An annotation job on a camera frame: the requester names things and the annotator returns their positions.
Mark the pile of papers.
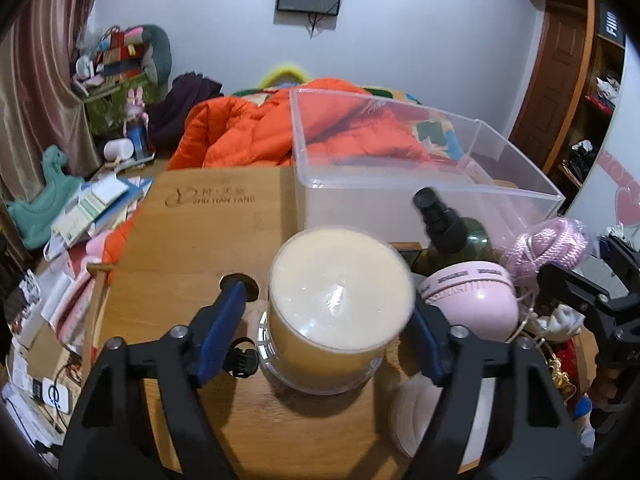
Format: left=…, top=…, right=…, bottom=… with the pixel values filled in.
left=0, top=240, right=107, bottom=441

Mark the green patterned box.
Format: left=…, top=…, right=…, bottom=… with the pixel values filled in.
left=82, top=72, right=161, bottom=137

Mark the wooden shelf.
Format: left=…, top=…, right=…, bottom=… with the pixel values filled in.
left=555, top=0, right=632, bottom=191

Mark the pink heart wall sticker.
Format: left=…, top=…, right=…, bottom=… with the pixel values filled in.
left=597, top=149, right=640, bottom=223

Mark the clear plastic storage box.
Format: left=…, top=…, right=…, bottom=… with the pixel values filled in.
left=289, top=87, right=567, bottom=261

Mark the white cloth pouch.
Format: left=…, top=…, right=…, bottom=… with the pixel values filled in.
left=530, top=305, right=586, bottom=341

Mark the stack of toys and boxes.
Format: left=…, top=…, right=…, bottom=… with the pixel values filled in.
left=74, top=25, right=151, bottom=96

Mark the red and gold pouch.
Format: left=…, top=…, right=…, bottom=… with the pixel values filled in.
left=542, top=337, right=592, bottom=411

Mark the white charger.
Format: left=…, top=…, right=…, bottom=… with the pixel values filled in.
left=42, top=377, right=72, bottom=412

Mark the pink round device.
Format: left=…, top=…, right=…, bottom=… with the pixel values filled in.
left=417, top=261, right=521, bottom=343

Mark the cream-filled clear jar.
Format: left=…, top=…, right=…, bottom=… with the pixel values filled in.
left=257, top=226, right=416, bottom=395

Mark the teal dinosaur plush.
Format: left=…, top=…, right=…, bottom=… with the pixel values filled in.
left=7, top=145, right=86, bottom=251

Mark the wooden desktop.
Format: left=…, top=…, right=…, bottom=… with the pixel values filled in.
left=82, top=165, right=591, bottom=480

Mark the grey plush toy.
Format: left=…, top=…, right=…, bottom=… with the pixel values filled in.
left=142, top=24, right=173, bottom=83

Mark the orange down jacket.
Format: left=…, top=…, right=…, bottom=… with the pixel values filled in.
left=102, top=77, right=436, bottom=263

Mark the green spray bottle black cap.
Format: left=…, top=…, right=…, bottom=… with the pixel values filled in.
left=413, top=187, right=503, bottom=278

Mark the yellow-green pillow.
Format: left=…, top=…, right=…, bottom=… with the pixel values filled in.
left=262, top=63, right=311, bottom=89

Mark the white round pad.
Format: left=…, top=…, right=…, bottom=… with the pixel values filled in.
left=387, top=375, right=496, bottom=458

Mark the pink bunny bottle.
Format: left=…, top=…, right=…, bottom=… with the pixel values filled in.
left=122, top=87, right=151, bottom=155

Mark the colourful patterned blanket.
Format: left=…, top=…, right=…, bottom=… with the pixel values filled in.
left=365, top=85, right=483, bottom=163

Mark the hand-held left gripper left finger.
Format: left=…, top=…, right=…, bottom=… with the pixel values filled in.
left=59, top=280, right=251, bottom=480

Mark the brown striped curtain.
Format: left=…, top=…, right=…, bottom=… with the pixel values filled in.
left=0, top=0, right=108, bottom=201

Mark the white cup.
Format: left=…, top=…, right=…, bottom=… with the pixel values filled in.
left=103, top=137, right=135, bottom=162

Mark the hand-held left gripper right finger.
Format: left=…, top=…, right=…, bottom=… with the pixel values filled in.
left=405, top=300, right=584, bottom=480

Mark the dark purple clothing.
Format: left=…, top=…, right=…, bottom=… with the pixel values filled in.
left=147, top=74, right=224, bottom=148

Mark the wooden door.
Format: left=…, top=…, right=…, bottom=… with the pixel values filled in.
left=509, top=0, right=590, bottom=171

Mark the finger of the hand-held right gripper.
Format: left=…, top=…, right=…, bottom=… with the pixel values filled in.
left=599, top=234, right=640, bottom=287
left=538, top=261, right=622, bottom=319

